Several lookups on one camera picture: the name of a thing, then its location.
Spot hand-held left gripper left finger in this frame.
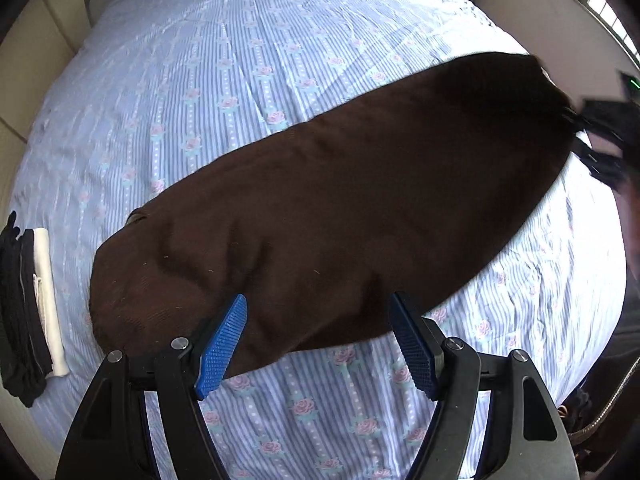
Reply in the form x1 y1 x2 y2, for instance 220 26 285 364
55 293 248 480

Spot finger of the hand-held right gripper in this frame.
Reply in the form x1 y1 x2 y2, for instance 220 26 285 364
571 132 632 188
562 100 633 142

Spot folded black garment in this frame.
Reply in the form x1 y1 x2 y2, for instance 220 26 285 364
0 211 53 408

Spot window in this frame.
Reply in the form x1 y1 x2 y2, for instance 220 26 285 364
565 0 640 58

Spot blue striped floral bed sheet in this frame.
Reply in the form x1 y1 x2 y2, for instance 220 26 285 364
11 0 628 480

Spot folded white garment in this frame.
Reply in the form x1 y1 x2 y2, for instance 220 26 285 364
31 228 71 377

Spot dark brown pants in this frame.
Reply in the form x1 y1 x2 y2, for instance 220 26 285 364
89 51 583 378

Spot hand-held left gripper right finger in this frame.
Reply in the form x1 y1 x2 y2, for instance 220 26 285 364
387 291 581 480

